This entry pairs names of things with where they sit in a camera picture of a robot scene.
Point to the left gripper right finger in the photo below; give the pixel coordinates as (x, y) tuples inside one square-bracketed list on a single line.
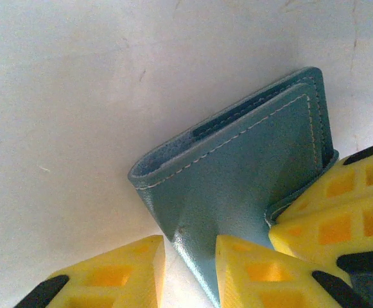
[(263, 282)]

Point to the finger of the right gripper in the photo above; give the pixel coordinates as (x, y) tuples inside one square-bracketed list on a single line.
[(334, 231), (359, 179)]

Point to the blue leather card holder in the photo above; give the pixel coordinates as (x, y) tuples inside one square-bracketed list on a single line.
[(237, 167)]

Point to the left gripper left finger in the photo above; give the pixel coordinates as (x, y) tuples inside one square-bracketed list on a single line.
[(115, 282)]

